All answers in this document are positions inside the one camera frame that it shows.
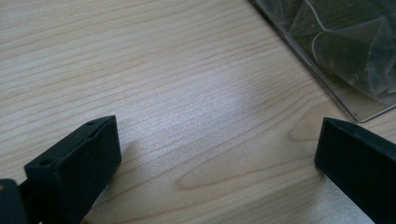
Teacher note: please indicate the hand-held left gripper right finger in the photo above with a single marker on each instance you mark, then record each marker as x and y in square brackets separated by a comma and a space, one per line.
[358, 168]

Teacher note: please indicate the crumpled clear plastic film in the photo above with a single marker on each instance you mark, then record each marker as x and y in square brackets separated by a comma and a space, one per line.
[348, 46]

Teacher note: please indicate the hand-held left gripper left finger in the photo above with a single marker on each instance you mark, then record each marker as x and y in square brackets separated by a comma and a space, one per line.
[71, 174]

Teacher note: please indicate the clear plastic tray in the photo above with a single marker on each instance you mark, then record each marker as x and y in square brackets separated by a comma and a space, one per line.
[348, 96]

